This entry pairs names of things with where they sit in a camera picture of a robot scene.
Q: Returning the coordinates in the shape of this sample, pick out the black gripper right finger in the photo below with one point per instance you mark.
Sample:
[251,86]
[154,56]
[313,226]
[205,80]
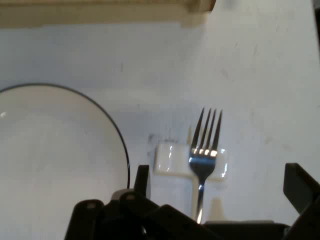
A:
[307,200]

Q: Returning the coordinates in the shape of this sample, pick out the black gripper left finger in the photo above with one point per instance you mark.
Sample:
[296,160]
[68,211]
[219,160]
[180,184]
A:
[120,217]

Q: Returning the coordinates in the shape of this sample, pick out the white ceramic cutlery rest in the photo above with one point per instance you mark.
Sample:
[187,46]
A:
[170,160]

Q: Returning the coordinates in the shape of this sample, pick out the silver fork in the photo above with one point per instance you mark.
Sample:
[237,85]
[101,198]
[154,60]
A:
[201,165]

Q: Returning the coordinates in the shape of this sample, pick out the white plate with black rim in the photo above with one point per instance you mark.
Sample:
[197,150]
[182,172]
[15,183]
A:
[50,150]

